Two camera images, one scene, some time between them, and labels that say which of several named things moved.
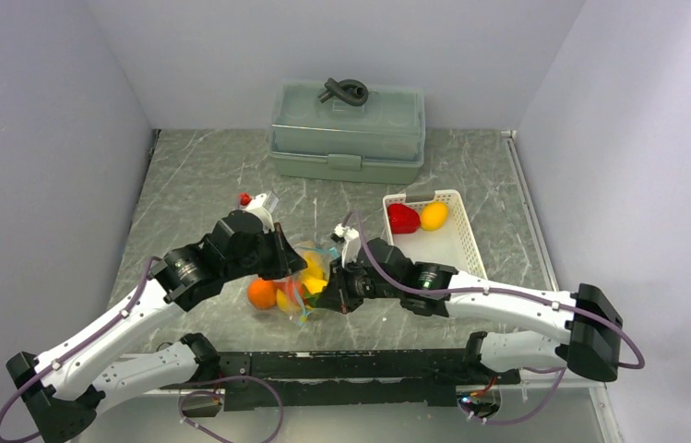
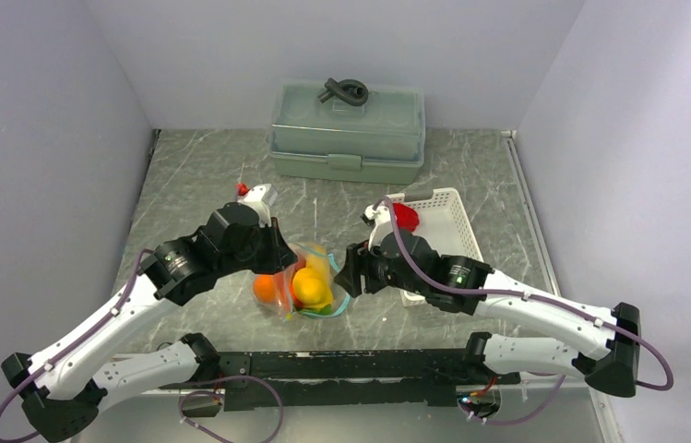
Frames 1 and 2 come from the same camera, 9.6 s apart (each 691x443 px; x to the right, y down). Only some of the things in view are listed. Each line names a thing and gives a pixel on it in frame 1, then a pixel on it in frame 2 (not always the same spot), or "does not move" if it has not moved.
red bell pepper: (403, 219) does not move
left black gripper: (284, 253) does not move
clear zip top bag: (297, 289) does not move
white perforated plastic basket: (454, 244) does not move
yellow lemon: (434, 216) to (311, 288)
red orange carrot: (308, 297) to (325, 309)
